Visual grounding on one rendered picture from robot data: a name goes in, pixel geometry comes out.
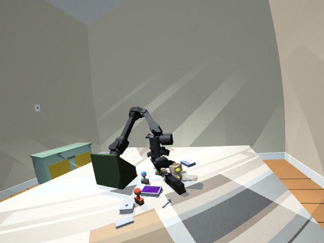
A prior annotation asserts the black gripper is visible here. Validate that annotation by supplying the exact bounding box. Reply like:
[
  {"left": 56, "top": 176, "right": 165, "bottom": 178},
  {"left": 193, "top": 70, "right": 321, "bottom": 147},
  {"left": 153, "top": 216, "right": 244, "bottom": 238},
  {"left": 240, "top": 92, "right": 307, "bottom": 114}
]
[{"left": 147, "top": 146, "right": 169, "bottom": 172}]

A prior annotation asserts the tan cardboard box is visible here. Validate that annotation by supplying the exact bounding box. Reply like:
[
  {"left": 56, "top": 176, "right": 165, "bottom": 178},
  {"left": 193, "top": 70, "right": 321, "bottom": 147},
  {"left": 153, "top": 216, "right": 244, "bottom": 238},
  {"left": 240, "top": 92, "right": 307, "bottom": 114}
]
[{"left": 169, "top": 162, "right": 182, "bottom": 175}]

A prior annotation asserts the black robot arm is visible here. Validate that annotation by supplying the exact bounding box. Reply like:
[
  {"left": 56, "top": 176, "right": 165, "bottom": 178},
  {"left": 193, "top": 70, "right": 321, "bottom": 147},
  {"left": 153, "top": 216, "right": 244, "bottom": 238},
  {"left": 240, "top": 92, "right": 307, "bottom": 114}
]
[{"left": 108, "top": 107, "right": 173, "bottom": 157}]

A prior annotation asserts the red rubber stamp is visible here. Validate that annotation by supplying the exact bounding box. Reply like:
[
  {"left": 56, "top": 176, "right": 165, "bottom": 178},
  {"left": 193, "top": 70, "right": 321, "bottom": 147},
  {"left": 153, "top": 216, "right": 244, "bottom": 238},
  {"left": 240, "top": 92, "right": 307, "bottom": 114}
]
[{"left": 134, "top": 188, "right": 144, "bottom": 206}]

